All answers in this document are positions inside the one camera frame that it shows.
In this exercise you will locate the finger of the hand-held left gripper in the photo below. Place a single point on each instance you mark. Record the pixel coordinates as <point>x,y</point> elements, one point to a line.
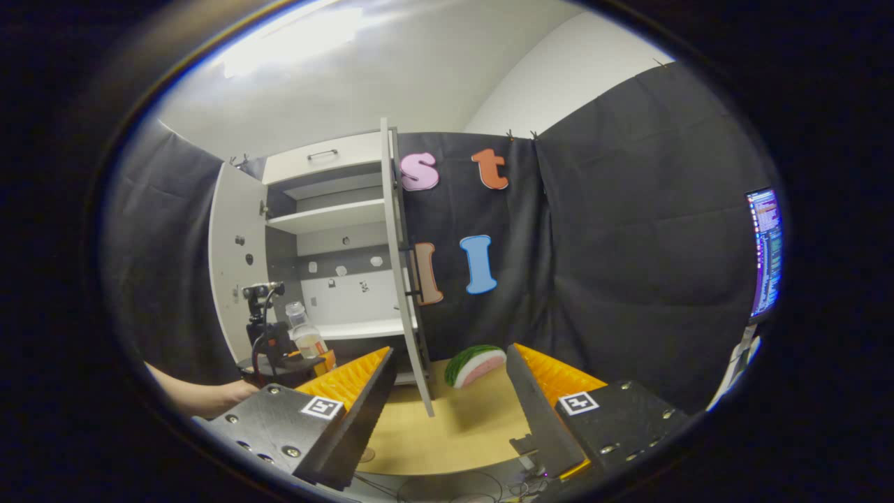
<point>323,365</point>

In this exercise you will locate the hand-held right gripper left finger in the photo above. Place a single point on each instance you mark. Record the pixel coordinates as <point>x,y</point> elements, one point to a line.
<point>356,419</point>

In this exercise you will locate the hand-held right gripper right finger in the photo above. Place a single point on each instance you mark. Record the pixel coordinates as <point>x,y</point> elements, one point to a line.
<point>541,419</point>

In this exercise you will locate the clear bottle with label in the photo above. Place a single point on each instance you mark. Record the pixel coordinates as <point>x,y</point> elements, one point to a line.
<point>307,339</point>

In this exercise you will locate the white and grey cabinet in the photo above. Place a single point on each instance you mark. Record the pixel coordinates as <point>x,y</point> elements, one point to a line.
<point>328,300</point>

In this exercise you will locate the white cabinet door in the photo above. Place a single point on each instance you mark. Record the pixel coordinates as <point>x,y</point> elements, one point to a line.
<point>234,209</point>
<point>398,279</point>

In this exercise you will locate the white cabinet shelf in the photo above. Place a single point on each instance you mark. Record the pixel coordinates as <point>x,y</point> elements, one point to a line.
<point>328,215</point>

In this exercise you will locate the toy watermelon slice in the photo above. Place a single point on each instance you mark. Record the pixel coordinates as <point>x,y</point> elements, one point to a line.
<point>468,363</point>

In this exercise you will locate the white monitor stand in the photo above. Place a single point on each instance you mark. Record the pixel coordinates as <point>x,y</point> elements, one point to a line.
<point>733,370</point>

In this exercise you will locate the computer monitor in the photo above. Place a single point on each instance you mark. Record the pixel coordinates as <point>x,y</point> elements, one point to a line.
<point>766,251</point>

